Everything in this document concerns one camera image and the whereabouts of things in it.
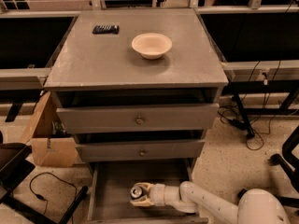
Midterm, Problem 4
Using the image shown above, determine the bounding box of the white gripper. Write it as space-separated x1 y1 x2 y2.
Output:
131 182 165 207

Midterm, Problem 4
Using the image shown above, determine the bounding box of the blue pepsi can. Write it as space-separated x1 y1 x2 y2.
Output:
130 185 144 200

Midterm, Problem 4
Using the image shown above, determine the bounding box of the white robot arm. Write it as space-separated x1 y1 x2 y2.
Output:
130 181 291 224

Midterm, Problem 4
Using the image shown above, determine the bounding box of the grey open bottom drawer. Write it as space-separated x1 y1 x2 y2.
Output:
87 159 208 224

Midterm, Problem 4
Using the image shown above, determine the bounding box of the grey middle drawer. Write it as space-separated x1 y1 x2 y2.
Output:
76 139 205 162

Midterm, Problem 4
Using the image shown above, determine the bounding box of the grey top drawer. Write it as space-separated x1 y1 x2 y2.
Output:
57 104 219 133

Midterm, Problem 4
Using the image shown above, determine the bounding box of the grey drawer cabinet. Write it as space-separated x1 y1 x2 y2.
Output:
44 8 229 173

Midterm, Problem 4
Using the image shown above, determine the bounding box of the brown cardboard box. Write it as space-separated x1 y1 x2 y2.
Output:
20 92 78 167

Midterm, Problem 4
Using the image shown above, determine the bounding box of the black desk leg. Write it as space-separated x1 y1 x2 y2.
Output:
233 91 255 139

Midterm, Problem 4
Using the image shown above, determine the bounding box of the black chair left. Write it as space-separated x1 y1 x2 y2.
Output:
0 131 90 224

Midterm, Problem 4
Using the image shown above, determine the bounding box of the white paper bowl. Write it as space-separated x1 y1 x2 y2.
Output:
131 33 172 60

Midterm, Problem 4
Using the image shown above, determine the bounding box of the black office chair right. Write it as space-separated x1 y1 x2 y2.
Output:
237 124 299 209

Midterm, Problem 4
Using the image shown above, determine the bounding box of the dark snack bar packet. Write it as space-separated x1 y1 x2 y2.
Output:
93 25 120 35

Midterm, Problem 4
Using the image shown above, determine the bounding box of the black floor cable left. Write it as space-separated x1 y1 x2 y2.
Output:
28 171 78 224

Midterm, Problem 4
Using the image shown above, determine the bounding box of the black cables right floor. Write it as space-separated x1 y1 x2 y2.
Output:
217 61 299 151

